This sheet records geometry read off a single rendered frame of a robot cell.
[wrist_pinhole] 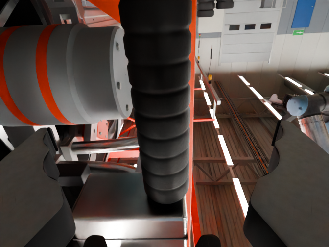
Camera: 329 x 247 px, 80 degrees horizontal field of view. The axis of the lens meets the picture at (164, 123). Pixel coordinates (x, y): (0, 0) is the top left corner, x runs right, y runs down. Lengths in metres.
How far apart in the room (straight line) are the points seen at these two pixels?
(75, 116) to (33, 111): 0.05
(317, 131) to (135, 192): 0.79
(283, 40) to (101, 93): 14.71
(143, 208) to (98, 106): 0.15
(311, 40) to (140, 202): 15.58
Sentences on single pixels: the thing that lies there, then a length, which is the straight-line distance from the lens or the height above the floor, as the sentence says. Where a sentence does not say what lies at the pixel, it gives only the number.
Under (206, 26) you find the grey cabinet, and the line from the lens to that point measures 11.33.
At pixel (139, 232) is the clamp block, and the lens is 0.17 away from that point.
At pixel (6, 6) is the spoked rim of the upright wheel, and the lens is 0.54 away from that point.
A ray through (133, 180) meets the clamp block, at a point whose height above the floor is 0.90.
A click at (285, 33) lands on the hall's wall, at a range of 14.80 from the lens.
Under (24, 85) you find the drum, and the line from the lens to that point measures 0.28.
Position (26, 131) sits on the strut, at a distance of 0.38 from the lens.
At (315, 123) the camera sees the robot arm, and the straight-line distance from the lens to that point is 0.90.
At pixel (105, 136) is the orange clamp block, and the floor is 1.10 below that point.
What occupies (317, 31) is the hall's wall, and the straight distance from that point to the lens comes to 15.69.
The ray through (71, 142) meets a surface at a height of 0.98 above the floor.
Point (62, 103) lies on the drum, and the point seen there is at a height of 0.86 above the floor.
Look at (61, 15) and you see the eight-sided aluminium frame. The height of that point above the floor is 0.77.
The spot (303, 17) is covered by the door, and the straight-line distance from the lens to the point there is 15.05.
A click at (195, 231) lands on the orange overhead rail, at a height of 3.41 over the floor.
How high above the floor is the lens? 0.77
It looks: 30 degrees up
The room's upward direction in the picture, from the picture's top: 177 degrees clockwise
